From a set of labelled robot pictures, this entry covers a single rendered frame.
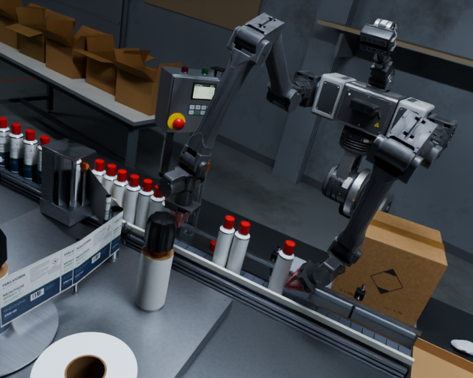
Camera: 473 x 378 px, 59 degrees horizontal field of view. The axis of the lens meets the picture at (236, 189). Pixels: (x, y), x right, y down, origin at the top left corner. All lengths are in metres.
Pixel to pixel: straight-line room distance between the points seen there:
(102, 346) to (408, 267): 0.97
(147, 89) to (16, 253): 1.83
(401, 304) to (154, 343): 0.84
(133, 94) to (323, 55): 1.86
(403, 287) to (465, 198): 2.62
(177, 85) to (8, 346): 0.83
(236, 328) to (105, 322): 0.39
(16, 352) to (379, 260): 1.08
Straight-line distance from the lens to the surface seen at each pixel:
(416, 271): 1.50
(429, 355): 1.58
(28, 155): 1.82
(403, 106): 1.53
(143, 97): 3.06
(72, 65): 3.65
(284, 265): 1.33
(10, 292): 1.14
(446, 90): 3.95
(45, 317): 1.24
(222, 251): 1.40
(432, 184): 4.10
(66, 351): 0.98
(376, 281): 1.52
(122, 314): 1.26
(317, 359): 1.36
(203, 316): 1.28
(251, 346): 1.31
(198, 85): 1.35
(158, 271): 1.17
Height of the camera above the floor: 1.77
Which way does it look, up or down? 26 degrees down
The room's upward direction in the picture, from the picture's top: 14 degrees clockwise
